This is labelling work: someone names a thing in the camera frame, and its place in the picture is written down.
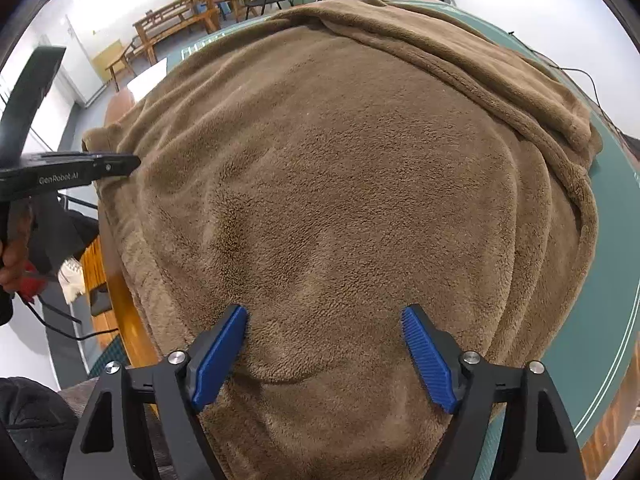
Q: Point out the person's left hand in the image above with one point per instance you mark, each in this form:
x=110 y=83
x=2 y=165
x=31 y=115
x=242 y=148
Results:
x=14 y=254

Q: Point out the green table mat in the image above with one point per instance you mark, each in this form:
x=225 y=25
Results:
x=600 y=259

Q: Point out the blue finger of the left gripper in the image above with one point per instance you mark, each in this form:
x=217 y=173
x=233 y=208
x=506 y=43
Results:
x=112 y=164

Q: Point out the yellow chair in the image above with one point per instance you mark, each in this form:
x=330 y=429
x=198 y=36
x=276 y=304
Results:
x=114 y=59

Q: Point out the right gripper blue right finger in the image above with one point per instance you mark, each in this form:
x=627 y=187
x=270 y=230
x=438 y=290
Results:
x=435 y=354

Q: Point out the black jacket on lap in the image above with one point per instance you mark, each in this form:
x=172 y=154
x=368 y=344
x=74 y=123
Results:
x=40 y=423

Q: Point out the wooden bench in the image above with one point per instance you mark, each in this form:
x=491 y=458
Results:
x=160 y=24

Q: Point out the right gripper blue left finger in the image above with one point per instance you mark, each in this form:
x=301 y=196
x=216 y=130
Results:
x=212 y=355

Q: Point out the brown fleece garment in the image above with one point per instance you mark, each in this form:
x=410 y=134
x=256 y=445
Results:
x=350 y=219

